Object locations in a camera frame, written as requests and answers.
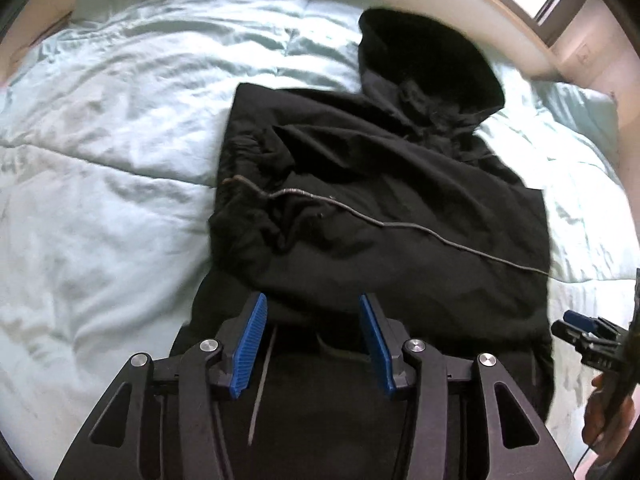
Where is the black hooded jacket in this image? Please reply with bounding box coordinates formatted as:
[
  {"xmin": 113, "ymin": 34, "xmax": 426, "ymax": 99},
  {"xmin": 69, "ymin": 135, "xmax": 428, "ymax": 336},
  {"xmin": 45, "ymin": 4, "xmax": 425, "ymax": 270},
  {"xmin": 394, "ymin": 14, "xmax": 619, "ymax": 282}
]
[{"xmin": 174, "ymin": 8, "xmax": 554, "ymax": 479}]

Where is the person's right hand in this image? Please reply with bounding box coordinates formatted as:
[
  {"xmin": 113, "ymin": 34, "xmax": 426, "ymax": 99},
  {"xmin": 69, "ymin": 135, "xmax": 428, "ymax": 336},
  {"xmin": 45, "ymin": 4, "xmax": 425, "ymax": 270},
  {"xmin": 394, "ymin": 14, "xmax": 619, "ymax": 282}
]
[{"xmin": 580, "ymin": 372, "xmax": 639, "ymax": 466}]

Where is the light green pillow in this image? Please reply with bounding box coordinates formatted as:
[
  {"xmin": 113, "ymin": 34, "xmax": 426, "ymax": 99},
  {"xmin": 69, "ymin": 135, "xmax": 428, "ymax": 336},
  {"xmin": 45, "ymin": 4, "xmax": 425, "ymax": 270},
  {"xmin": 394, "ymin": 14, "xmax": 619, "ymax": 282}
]
[{"xmin": 532, "ymin": 80, "xmax": 620, "ymax": 171}]

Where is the light green quilted comforter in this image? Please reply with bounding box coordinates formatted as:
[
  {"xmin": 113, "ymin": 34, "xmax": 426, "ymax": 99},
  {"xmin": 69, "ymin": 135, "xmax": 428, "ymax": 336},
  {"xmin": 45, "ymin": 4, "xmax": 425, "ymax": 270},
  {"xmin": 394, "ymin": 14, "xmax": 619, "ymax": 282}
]
[{"xmin": 1, "ymin": 0, "xmax": 639, "ymax": 479}]

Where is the white wall outlet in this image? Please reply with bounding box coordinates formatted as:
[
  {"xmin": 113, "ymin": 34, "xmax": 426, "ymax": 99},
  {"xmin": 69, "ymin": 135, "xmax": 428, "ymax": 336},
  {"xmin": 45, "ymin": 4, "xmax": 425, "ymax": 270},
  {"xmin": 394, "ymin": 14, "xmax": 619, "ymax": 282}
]
[{"xmin": 575, "ymin": 44, "xmax": 592, "ymax": 66}]

